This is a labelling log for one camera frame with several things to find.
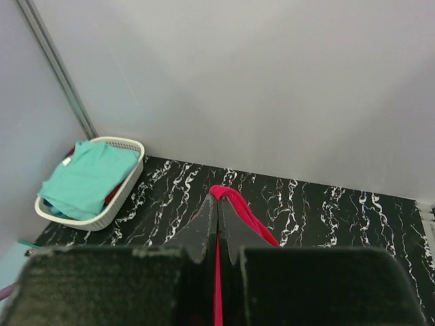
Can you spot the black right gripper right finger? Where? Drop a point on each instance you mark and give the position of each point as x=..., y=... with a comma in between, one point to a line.
x=343, y=286

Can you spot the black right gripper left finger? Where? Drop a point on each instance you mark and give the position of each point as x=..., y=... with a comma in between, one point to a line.
x=168, y=284

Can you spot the pink t shirt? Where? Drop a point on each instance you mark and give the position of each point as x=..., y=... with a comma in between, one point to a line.
x=244, y=210

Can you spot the white laundry basket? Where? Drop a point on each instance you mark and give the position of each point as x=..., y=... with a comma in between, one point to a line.
x=108, y=214

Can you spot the turquoise t shirt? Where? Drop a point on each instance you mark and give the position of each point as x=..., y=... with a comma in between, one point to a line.
x=84, y=180

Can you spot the blue t shirt in basket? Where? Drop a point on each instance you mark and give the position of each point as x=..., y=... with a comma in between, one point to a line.
x=58, y=209

